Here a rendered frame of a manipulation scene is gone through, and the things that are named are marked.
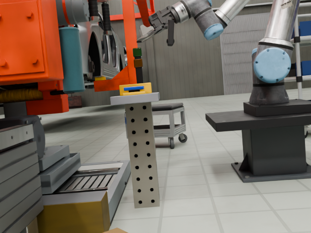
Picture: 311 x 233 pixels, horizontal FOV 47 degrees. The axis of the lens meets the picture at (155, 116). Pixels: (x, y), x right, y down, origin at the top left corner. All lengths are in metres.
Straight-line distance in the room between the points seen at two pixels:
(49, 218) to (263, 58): 1.05
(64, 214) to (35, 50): 0.51
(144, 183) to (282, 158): 0.70
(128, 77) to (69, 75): 3.82
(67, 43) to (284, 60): 0.90
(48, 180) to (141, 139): 0.40
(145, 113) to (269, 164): 0.69
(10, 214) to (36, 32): 0.50
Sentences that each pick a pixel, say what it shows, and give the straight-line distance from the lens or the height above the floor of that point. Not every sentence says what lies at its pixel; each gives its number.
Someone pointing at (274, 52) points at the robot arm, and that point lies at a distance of 1.60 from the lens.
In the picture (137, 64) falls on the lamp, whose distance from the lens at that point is 1.65.
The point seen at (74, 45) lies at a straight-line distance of 1.48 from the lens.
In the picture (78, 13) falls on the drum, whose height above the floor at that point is 0.81.
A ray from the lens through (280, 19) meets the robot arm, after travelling 1.66.
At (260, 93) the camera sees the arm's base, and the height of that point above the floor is 0.40.
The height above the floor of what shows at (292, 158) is 0.09.
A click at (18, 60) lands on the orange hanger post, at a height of 0.58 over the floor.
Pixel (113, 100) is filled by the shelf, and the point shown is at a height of 0.44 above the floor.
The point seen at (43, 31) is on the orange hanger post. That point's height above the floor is 0.65.
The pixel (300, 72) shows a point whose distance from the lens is 2.85.
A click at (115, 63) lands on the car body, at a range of 7.14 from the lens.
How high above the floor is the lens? 0.46
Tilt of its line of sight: 4 degrees down
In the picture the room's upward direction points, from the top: 5 degrees counter-clockwise
